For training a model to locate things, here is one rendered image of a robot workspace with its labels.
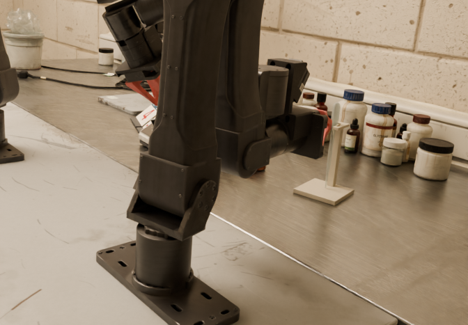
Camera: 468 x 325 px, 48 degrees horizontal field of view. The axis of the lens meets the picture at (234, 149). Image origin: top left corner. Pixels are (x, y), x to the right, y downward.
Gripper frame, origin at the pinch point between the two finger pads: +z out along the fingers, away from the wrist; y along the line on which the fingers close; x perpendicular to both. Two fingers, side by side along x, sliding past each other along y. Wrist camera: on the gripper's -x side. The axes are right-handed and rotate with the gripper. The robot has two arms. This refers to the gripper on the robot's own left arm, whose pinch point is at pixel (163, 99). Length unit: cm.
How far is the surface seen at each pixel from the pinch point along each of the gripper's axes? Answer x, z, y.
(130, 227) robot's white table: 32.7, 0.6, -14.4
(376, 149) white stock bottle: -21.3, 31.0, -30.8
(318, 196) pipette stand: 8.9, 16.7, -30.7
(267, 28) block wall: -65, 18, 10
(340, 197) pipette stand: 7.2, 18.3, -33.7
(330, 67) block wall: -52, 26, -12
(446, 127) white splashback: -31, 33, -44
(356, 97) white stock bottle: -30.1, 22.6, -26.1
